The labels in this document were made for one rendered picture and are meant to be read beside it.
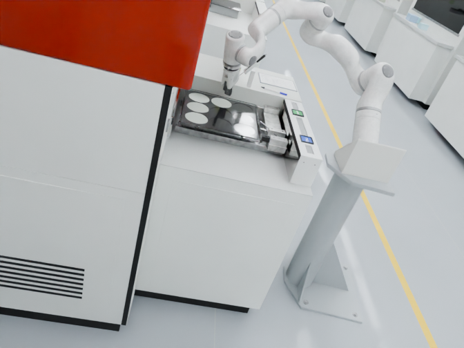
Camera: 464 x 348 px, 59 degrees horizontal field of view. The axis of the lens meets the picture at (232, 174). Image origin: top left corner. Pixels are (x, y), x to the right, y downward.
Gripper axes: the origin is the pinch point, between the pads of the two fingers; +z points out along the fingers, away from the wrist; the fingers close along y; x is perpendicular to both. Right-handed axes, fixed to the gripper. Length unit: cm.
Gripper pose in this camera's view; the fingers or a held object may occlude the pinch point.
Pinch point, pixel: (228, 90)
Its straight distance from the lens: 203.9
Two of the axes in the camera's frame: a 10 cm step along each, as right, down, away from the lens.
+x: -8.8, -4.3, 2.2
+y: 4.7, -6.7, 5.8
